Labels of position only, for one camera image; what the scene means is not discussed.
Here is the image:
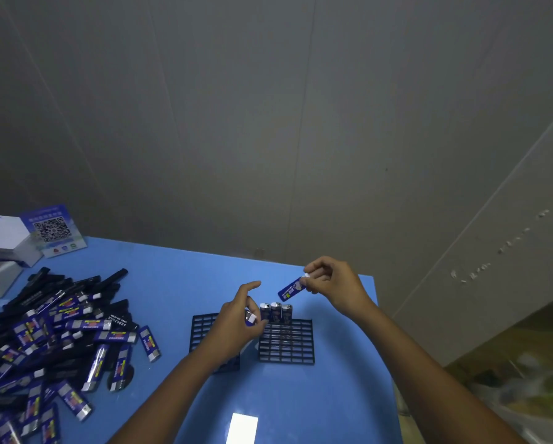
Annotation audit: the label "person's right hand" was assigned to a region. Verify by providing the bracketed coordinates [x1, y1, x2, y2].
[300, 255, 377, 322]

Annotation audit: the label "person's left hand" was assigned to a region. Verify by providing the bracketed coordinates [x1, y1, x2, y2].
[197, 281, 270, 371]

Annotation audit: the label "person's right forearm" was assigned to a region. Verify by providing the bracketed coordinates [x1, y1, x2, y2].
[355, 302, 530, 444]

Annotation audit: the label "crumpled clear plastic bags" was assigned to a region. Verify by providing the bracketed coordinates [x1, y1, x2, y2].
[447, 318, 553, 444]

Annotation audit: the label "person's left forearm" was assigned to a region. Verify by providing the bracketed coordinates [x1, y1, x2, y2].
[107, 348, 221, 444]

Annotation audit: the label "pile of mixed lighters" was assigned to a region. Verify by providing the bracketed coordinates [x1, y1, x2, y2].
[0, 266, 162, 444]

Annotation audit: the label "black grid tray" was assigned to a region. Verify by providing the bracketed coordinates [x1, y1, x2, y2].
[189, 313, 241, 374]
[257, 316, 316, 366]

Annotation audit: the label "blue code sign stand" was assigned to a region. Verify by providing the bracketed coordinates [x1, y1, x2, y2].
[19, 203, 88, 258]

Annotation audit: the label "white cardboard box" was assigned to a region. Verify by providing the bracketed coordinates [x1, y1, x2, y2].
[0, 214, 44, 269]

